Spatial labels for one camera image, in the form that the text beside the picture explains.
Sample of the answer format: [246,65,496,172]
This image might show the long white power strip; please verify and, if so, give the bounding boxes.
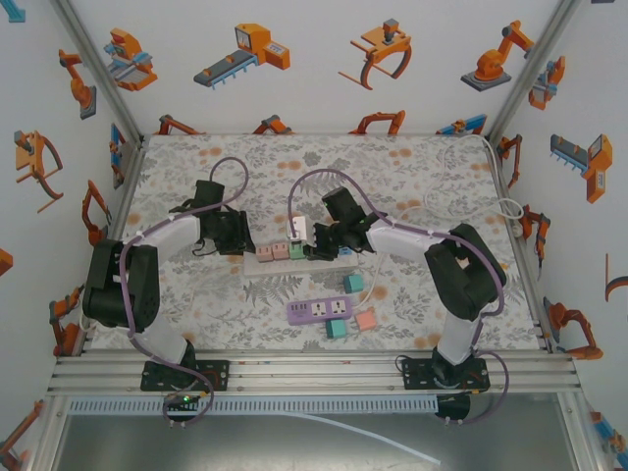
[242,243,360,280]

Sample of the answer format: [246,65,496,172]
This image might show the purple power strip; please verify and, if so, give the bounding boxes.
[287,295,354,326]

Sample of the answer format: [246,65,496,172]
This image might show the floral tablecloth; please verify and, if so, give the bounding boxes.
[92,132,547,353]

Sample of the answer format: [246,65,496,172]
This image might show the black controller box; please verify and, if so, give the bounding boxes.
[435,393,472,428]
[163,391,203,429]

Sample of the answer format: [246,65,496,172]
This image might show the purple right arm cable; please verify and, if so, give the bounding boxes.
[288,169,511,426]

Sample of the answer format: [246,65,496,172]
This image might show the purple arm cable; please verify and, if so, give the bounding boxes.
[288,169,511,426]
[119,156,249,429]

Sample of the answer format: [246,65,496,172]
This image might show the aluminium side rail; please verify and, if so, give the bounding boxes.
[95,139,147,290]
[483,139,555,352]

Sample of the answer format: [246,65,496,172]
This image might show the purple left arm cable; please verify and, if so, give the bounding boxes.
[119,156,249,429]

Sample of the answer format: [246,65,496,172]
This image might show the white purple-strip power cable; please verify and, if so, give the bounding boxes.
[350,134,525,315]

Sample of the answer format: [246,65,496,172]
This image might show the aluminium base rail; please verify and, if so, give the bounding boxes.
[46,350,588,399]

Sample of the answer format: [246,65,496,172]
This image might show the white slotted cable duct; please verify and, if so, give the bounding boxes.
[66,395,441,417]

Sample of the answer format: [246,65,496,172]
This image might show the aluminium frame post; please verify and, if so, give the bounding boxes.
[48,0,147,148]
[483,0,585,146]

